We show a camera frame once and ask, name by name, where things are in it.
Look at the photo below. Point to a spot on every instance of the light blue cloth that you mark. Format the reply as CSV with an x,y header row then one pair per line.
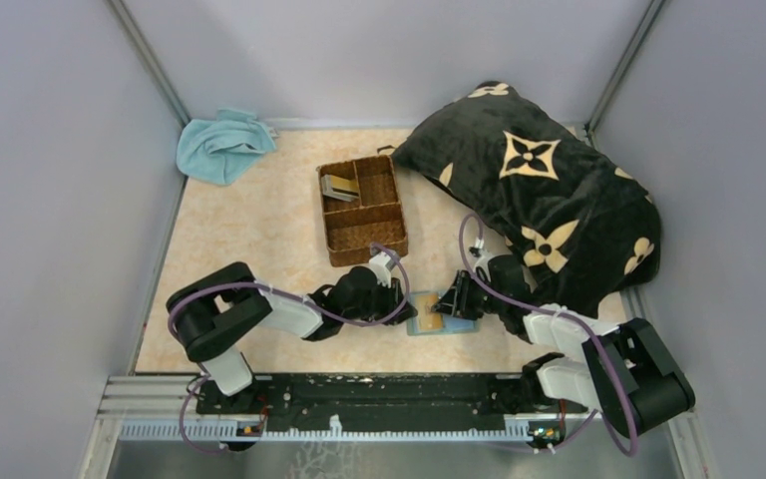
x,y
219,151

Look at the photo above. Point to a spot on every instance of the green leather card holder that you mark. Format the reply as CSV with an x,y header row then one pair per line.
x,y
452,325

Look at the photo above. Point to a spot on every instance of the aluminium frame rail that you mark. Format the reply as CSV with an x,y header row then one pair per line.
x,y
164,406

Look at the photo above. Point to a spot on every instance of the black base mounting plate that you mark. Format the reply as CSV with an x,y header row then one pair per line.
x,y
456,402

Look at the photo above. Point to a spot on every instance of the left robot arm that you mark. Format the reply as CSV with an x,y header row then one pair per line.
x,y
210,316

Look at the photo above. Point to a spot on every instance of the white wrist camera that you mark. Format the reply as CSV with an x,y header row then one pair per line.
x,y
481,256
382,265

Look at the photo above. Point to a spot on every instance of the gold card stack in basket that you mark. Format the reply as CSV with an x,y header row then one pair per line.
x,y
338,188

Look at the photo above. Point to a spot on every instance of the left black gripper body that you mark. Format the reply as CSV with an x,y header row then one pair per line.
x,y
383,303

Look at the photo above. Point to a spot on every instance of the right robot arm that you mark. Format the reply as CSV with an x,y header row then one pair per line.
x,y
622,370

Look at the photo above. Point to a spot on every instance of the black floral pillow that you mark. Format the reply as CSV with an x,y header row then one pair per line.
x,y
578,223

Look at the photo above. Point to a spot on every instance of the brown woven divided basket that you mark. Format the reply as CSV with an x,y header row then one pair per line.
x,y
376,215

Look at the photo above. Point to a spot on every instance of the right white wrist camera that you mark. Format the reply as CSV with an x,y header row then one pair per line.
x,y
481,256

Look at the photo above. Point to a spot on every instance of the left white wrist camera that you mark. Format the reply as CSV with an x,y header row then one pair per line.
x,y
382,265

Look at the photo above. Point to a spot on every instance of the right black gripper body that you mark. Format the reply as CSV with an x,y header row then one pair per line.
x,y
480,301

